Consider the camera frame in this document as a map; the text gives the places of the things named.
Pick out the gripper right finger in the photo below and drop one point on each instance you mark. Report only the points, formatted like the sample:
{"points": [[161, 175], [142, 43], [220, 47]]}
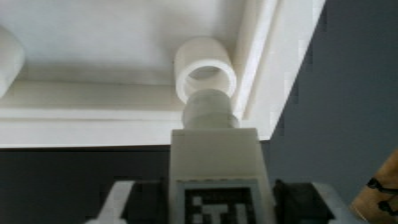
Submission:
{"points": [[309, 205]]}

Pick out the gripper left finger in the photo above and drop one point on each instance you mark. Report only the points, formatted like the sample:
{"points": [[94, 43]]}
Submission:
{"points": [[111, 209]]}

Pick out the white leg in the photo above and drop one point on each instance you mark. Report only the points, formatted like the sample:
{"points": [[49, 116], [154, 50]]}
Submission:
{"points": [[218, 186]]}

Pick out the white square tabletop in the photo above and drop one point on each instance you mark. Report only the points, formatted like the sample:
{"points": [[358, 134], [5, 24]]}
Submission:
{"points": [[101, 57]]}

